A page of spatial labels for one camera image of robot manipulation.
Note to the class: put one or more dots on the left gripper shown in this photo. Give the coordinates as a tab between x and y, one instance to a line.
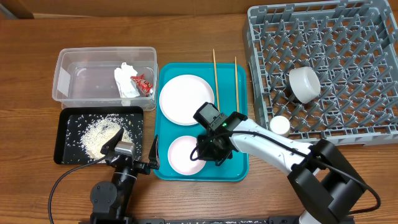
153	157

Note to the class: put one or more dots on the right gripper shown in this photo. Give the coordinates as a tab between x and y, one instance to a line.
203	154

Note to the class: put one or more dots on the rice leftovers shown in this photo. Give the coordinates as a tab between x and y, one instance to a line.
87	133

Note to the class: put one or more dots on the large pink plate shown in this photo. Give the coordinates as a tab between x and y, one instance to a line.
181	96

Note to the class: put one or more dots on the red snack wrapper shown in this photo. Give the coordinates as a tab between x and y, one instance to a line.
144	86

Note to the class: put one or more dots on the white cup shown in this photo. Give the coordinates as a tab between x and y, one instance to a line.
280	125

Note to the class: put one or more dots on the white tissue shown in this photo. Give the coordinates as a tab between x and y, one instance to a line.
122	75

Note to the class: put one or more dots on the wooden chopstick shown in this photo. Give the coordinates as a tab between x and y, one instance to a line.
216	81
236	84

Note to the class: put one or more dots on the grey bowl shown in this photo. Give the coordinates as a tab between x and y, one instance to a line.
305	84

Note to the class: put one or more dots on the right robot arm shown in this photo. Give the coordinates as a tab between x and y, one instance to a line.
326	183

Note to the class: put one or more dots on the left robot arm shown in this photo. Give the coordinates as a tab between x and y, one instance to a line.
110	199

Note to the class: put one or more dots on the grey dishwasher rack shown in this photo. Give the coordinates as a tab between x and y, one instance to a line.
351	47

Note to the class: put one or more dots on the teal plastic serving tray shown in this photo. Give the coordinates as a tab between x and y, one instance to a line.
232	170

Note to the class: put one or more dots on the black tray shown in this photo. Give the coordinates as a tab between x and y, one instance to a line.
60	157

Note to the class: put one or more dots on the clear plastic bin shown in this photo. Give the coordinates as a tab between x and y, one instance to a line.
84	77

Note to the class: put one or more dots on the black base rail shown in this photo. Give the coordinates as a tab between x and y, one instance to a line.
217	221

